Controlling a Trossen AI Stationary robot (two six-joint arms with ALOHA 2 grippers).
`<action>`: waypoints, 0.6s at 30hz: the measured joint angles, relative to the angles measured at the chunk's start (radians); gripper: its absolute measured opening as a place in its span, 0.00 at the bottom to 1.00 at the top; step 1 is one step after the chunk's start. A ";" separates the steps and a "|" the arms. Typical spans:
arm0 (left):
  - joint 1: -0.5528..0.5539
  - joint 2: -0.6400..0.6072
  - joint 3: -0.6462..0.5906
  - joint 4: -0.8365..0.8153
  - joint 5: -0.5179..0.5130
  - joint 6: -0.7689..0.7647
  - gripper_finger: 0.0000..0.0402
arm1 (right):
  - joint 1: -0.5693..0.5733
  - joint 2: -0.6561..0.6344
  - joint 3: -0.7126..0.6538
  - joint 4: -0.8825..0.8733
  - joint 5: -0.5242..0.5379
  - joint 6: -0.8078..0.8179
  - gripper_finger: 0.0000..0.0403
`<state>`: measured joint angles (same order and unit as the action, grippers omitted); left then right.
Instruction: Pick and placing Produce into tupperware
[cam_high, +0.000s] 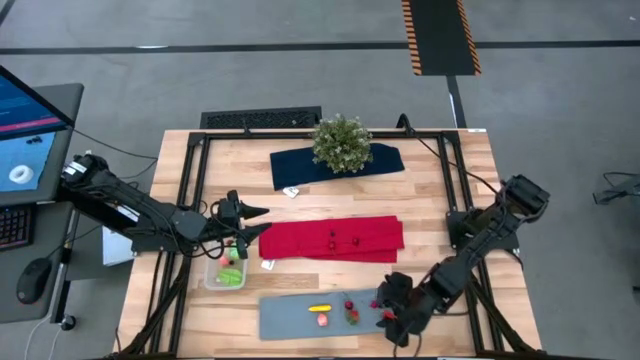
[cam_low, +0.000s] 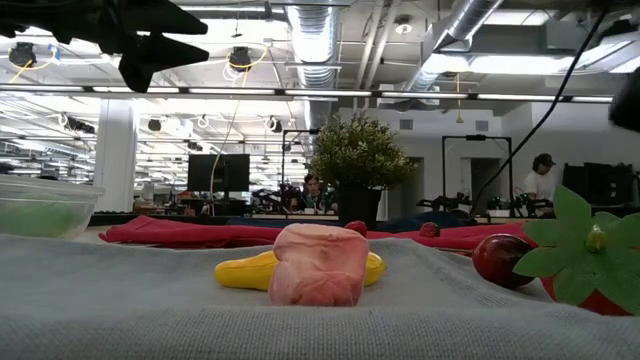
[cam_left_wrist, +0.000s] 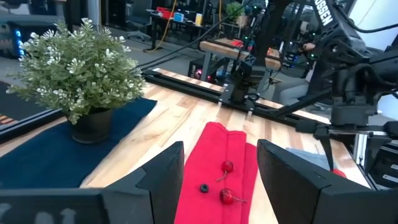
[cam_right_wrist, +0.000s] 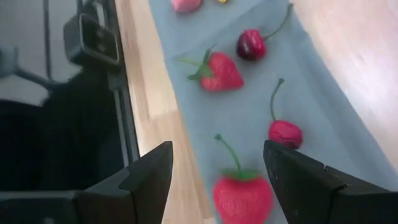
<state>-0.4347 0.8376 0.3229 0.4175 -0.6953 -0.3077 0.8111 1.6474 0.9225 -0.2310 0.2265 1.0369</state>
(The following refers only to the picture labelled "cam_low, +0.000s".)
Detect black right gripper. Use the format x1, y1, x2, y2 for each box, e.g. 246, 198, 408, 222
608, 67, 640, 135

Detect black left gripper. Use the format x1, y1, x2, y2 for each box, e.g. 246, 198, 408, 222
0, 0, 211, 95

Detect toy strawberry with green leaves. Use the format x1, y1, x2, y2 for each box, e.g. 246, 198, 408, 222
512, 184, 640, 317

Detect dark red toy apple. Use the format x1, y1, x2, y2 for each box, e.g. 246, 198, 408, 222
471, 233, 537, 290

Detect green toy starfruit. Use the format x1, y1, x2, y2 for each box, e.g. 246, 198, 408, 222
0, 201, 79, 239

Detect yellow toy banana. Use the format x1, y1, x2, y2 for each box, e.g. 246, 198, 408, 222
214, 249, 388, 292

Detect pink toy fruit piece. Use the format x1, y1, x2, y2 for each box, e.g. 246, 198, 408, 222
268, 222, 370, 308

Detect clear plastic tupperware container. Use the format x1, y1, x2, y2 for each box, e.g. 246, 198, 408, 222
0, 173, 106, 241

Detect black background cabinet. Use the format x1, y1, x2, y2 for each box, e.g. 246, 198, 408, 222
562, 161, 640, 210

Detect person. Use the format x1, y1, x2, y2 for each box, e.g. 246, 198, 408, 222
522, 152, 559, 202
298, 173, 334, 212

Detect white building column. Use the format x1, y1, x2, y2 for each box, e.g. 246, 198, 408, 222
93, 98, 140, 214

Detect black background monitor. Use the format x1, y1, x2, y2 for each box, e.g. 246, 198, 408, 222
187, 153, 251, 194

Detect long ceiling light strip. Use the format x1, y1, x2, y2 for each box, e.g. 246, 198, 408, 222
0, 83, 615, 103

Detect red cloth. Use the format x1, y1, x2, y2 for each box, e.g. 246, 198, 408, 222
98, 214, 539, 251

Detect black background robot arms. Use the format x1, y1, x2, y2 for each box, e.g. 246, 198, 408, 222
417, 192, 554, 219

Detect green potted plant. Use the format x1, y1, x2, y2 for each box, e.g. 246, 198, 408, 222
306, 113, 420, 230

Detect grey cloth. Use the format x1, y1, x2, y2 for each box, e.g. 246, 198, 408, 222
0, 232, 640, 360

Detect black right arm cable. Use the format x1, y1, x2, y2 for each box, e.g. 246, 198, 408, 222
468, 8, 610, 217

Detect black ceiling cable reel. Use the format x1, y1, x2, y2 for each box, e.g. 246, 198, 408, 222
8, 42, 37, 67
228, 45, 254, 71

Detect black background stand frame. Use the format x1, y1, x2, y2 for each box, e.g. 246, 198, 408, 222
281, 128, 321, 201
441, 133, 515, 214

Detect silver ventilation duct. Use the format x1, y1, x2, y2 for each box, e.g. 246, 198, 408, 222
285, 0, 347, 90
399, 0, 506, 99

